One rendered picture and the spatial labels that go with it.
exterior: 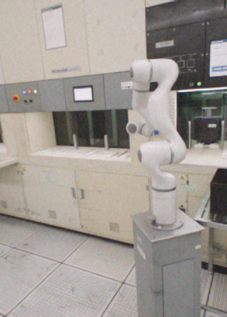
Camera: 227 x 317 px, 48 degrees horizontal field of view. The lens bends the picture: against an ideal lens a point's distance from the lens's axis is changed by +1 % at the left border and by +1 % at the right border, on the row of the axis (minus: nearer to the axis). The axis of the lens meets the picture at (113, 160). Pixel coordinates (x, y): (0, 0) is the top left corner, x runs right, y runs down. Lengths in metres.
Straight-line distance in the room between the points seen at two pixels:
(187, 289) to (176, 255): 0.22
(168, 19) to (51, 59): 1.04
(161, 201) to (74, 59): 1.46
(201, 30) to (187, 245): 1.31
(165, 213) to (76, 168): 1.32
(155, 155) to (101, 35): 1.25
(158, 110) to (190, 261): 0.75
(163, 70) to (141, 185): 1.14
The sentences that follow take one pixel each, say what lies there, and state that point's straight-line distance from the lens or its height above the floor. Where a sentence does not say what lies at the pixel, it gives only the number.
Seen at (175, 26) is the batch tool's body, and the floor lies 1.80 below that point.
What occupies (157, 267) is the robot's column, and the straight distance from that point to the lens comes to 1.33.
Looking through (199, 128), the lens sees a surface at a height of 1.05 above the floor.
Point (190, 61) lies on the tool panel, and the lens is 1.90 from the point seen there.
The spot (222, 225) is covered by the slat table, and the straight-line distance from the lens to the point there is 1.41.
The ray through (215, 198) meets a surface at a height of 0.85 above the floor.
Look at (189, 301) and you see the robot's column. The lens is 1.56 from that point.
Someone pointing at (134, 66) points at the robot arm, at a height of 1.52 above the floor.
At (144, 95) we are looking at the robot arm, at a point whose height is 1.39.
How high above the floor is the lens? 1.43
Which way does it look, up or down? 15 degrees down
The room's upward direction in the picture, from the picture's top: 4 degrees counter-clockwise
